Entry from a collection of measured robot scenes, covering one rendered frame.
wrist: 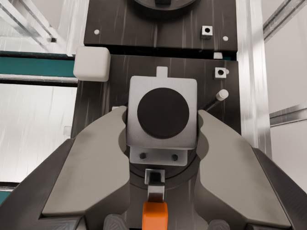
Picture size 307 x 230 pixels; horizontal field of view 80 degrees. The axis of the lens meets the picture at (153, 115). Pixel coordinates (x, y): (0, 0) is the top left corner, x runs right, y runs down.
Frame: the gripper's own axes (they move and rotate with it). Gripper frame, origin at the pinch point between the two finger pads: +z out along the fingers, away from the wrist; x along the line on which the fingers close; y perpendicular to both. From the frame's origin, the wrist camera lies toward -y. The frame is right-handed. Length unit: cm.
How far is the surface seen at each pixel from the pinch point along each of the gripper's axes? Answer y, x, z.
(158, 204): 7.9, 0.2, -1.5
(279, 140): 15.1, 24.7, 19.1
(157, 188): 6.8, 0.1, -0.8
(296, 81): 5.3, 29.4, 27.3
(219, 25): -4.7, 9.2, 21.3
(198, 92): 3.9, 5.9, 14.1
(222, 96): 0.1, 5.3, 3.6
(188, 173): 11.3, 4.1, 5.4
